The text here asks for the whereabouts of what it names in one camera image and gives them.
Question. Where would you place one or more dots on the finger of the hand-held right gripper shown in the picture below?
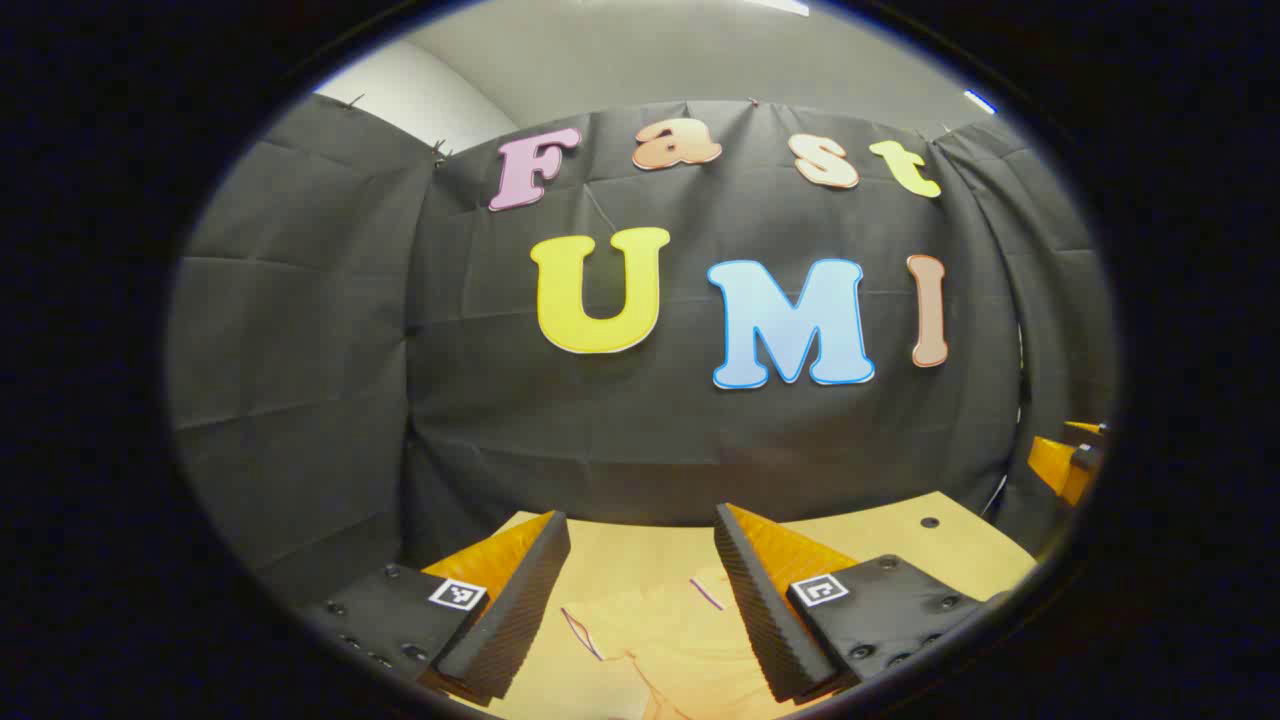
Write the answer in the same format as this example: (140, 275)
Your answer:
(1055, 465)

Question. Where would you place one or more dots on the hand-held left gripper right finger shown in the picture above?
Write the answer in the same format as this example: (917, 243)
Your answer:
(760, 620)

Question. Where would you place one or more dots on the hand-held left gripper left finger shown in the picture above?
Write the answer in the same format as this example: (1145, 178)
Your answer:
(505, 630)

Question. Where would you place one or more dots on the orange T-shirt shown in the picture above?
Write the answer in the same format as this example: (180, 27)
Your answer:
(680, 650)

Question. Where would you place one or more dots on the black backdrop cloth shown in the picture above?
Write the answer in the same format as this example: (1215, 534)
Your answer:
(600, 430)

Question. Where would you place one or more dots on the ceiling light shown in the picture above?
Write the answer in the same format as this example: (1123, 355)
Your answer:
(981, 101)
(780, 6)

